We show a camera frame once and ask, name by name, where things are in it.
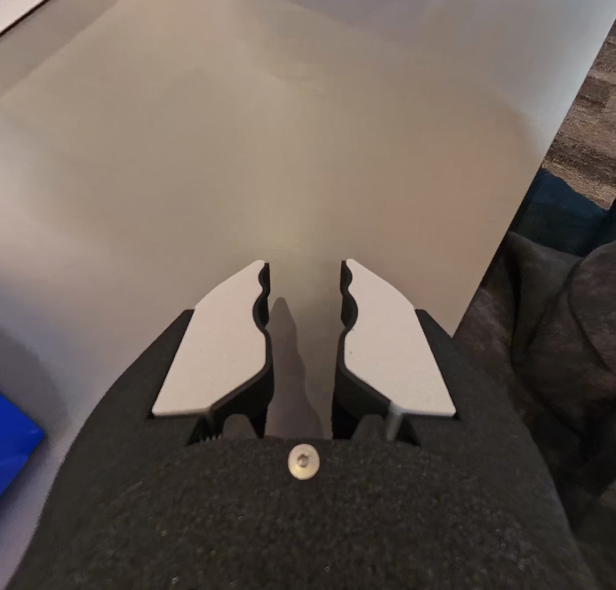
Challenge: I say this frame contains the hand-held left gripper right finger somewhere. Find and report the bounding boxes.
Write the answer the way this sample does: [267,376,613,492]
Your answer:
[331,259,457,441]

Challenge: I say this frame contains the blue jeans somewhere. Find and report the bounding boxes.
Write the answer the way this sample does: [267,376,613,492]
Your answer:
[509,169,611,259]

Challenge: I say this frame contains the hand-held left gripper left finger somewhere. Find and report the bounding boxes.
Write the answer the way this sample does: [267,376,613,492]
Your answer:
[151,260,275,440]

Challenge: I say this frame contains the blue plastic bin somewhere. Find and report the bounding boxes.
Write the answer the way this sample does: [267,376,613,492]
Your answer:
[0,392,47,498]

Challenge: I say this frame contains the grey desk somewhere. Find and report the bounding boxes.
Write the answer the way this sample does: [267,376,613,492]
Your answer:
[0,0,616,571]

